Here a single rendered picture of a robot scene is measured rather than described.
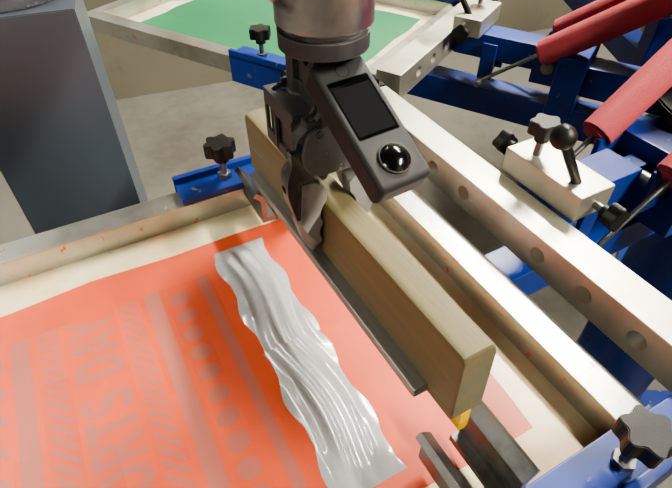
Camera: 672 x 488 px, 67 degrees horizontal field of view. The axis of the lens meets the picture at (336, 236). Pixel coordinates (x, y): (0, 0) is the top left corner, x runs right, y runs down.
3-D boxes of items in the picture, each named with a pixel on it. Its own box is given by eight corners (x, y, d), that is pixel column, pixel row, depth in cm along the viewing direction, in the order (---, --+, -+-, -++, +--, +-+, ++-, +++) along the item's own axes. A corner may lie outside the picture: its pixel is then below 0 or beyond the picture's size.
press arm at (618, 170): (539, 237, 66) (550, 208, 62) (507, 211, 69) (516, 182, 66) (629, 197, 72) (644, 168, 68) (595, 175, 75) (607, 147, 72)
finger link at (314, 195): (295, 220, 54) (304, 144, 49) (320, 255, 51) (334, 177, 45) (268, 226, 53) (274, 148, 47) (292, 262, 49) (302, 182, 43)
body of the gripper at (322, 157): (335, 123, 51) (336, -2, 43) (381, 167, 46) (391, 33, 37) (265, 143, 48) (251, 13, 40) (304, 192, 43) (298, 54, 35)
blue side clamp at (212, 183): (191, 233, 74) (181, 195, 69) (181, 213, 77) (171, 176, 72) (367, 174, 84) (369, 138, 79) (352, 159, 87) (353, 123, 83)
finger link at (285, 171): (320, 205, 49) (333, 124, 43) (329, 216, 48) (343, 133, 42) (275, 214, 47) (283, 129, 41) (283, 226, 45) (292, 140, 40)
